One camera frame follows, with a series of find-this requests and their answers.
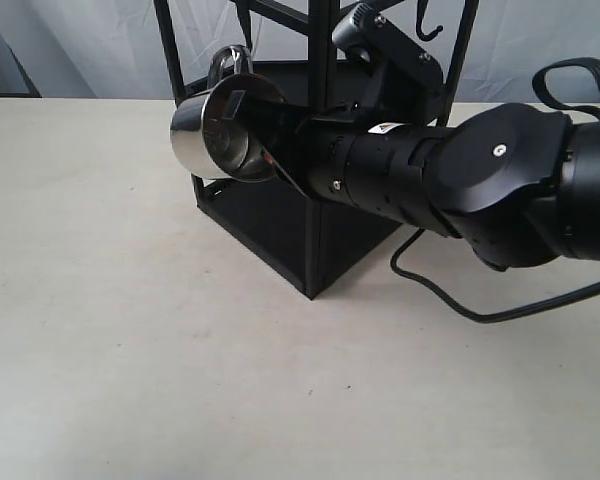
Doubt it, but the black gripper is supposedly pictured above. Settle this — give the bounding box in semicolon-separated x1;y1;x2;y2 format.
221;90;371;204

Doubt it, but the stainless steel mug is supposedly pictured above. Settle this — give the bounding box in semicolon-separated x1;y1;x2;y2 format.
170;45;287;183

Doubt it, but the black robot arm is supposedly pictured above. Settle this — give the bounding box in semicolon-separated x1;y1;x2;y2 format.
222;90;600;270

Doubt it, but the black metal shelf rack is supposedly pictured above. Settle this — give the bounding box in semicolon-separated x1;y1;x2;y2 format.
152;0;470;302

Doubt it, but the white backdrop curtain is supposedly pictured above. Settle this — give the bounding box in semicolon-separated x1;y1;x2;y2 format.
0;1;600;103

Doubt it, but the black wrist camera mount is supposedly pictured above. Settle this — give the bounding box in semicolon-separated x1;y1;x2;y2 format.
332;2;445;125

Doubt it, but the black cable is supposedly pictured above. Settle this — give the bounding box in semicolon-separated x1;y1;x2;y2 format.
390;57;600;324

